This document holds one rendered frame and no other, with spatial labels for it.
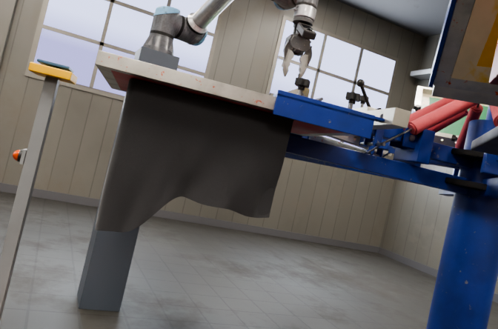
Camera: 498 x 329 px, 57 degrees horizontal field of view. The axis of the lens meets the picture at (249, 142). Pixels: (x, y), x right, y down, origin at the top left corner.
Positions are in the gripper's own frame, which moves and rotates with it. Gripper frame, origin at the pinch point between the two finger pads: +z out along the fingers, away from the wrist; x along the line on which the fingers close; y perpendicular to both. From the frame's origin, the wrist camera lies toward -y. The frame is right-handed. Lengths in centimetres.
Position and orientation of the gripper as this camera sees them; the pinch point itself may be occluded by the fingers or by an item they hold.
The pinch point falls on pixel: (293, 74)
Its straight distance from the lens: 160.5
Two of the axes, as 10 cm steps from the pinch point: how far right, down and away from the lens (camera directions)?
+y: -2.2, 0.0, 9.7
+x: -9.5, -2.2, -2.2
